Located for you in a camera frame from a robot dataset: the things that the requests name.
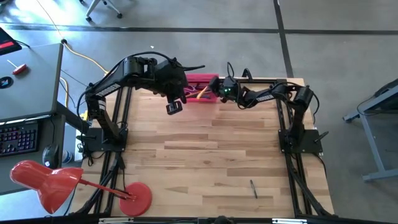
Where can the black frame hook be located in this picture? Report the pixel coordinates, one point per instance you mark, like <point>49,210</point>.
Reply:
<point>246,69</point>

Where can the grey desk top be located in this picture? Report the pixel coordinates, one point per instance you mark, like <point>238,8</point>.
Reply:
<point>34,93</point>

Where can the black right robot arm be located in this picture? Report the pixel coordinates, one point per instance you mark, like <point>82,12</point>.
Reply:
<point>295,124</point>

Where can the pink plastic supply box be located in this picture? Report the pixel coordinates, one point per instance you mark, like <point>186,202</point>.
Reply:
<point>202,100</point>

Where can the black aluminium table frame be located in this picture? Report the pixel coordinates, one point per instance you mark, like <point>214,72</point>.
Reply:
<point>261,80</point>

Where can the blue white round container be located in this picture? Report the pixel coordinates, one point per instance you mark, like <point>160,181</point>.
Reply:
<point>66,157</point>

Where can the dark desk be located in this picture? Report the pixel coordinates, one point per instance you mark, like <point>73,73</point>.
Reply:
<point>46,133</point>

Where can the silver metal bracket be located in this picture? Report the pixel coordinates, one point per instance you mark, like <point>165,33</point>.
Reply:
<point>289,221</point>
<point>115,220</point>

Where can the black keyboard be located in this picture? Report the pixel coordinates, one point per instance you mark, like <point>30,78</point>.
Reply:
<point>18,138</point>

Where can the black computer mouse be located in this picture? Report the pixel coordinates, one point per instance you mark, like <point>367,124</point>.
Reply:
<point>50,155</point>

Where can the round black sticker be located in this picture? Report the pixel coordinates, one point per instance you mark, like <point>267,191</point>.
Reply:
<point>5,82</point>

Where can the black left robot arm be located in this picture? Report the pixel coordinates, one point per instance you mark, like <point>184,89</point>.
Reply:
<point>107,88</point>

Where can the dark slim pen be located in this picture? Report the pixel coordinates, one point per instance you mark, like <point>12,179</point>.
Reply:
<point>253,188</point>

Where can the black monitor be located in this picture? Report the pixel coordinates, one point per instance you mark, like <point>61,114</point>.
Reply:
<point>7,42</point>

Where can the grey metal table frame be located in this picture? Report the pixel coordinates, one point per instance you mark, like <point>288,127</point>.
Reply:
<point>382,175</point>

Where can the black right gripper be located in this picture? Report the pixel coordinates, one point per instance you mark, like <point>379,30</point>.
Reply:
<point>228,90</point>

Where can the office chair base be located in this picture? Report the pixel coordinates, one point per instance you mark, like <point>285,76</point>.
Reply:
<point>92,9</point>

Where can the red desk lamp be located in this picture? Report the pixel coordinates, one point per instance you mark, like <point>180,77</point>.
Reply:
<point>49,186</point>

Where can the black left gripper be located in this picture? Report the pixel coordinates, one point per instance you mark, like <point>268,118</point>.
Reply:
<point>171,81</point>

